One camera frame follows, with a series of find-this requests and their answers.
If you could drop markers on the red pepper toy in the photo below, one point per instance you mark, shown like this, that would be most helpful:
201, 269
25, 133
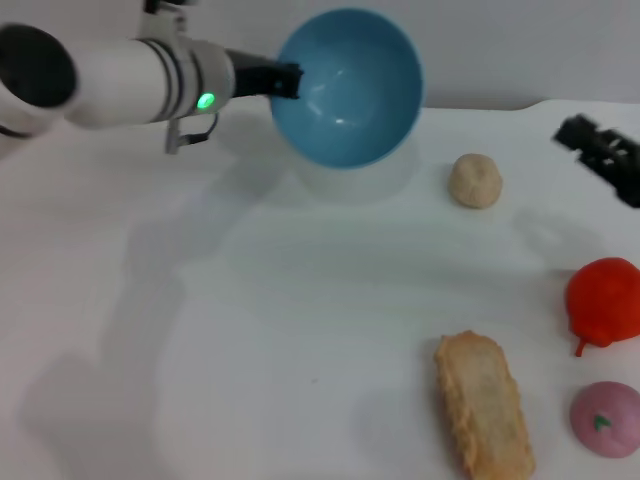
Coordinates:
605, 300

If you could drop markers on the blue bowl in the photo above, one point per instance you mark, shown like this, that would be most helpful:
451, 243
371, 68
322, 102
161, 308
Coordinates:
360, 100

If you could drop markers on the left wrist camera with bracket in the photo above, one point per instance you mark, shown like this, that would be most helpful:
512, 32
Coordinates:
160, 22

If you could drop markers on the round beige bun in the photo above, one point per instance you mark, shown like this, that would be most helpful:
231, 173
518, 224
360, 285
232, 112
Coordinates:
475, 182

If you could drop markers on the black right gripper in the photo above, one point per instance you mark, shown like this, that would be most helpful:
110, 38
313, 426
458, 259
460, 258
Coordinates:
629, 180

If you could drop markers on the pink bun with green leaf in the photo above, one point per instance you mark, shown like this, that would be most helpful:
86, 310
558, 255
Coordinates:
615, 435

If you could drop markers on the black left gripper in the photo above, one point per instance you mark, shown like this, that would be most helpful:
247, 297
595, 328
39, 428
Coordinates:
250, 75

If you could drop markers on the long ridged orange bread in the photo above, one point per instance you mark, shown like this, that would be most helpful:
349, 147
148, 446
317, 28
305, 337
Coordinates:
480, 405

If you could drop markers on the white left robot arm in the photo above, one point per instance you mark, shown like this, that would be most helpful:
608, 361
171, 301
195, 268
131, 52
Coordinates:
130, 80

